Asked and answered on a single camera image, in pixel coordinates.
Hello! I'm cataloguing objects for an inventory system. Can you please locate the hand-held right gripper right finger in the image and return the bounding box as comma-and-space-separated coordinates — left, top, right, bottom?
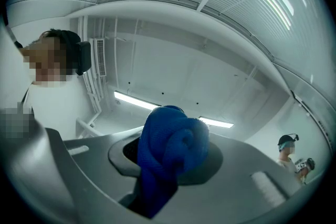
154, 132, 320, 224

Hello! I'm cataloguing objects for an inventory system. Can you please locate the ceiling light strip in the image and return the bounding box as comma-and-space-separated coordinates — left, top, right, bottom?
198, 115, 235, 129
113, 90, 161, 111

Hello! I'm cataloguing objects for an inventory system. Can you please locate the blue cloth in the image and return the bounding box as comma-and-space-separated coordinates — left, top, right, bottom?
136, 105, 210, 219

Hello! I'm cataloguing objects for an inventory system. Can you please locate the white air vent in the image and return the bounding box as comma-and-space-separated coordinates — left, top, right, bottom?
93, 38, 107, 77

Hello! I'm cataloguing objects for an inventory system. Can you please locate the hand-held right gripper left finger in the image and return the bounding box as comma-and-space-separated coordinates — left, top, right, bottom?
0, 110, 148, 224

